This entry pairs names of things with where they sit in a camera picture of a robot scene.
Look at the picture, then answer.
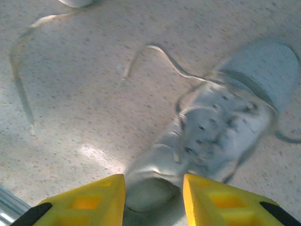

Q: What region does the aluminium mounting rail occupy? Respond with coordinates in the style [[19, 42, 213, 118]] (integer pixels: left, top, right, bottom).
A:
[[0, 186, 32, 226]]

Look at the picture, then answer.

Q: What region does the white lace-up sneaker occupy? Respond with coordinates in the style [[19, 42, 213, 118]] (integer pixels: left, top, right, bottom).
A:
[[119, 39, 301, 226], [9, 0, 99, 136]]

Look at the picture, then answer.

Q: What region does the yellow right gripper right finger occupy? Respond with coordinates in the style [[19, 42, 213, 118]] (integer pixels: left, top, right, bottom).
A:
[[182, 174, 301, 226]]

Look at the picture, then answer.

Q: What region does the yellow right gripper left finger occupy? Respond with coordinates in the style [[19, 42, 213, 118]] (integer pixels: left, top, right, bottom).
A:
[[10, 174, 127, 226]]

